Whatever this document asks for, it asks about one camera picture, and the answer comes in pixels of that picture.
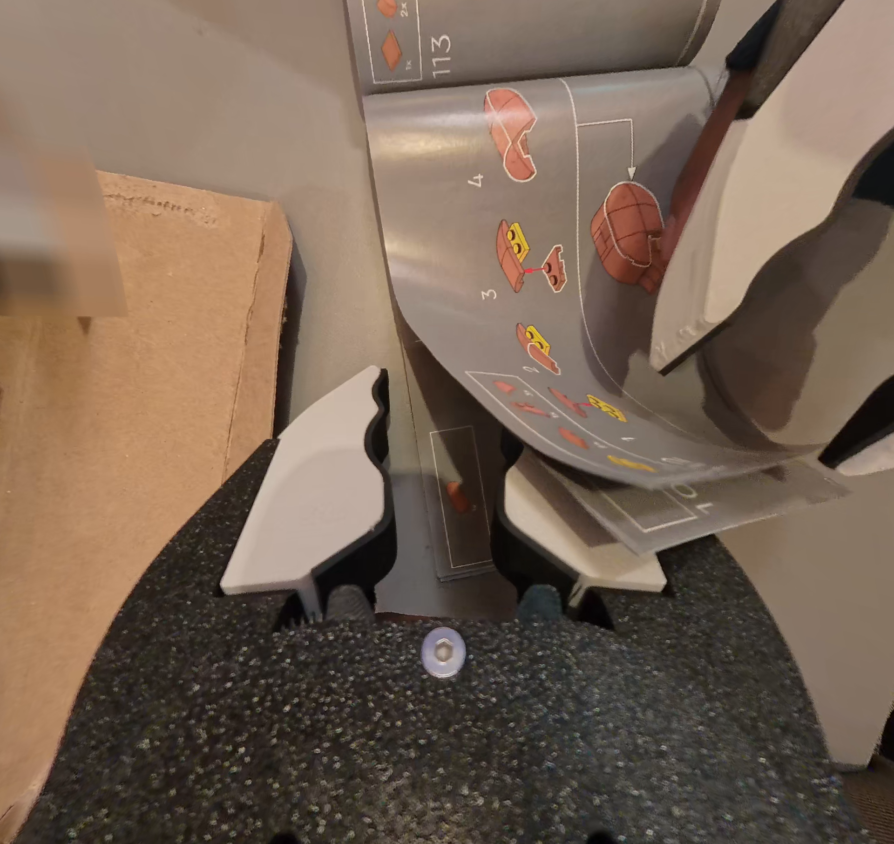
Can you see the brown cardboard box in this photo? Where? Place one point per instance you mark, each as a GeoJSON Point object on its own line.
{"type": "Point", "coordinates": [140, 404]}

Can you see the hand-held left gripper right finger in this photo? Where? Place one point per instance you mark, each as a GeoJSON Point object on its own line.
{"type": "Point", "coordinates": [552, 543]}

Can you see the light grey desk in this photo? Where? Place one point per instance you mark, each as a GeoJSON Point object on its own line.
{"type": "Point", "coordinates": [244, 89]}

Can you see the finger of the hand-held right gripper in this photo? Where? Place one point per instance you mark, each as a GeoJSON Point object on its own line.
{"type": "Point", "coordinates": [789, 159]}
{"type": "Point", "coordinates": [876, 463]}

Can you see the grey building instruction booklet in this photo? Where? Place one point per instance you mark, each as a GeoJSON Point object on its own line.
{"type": "Point", "coordinates": [489, 264]}

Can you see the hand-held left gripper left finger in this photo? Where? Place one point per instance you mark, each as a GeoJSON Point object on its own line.
{"type": "Point", "coordinates": [314, 494]}

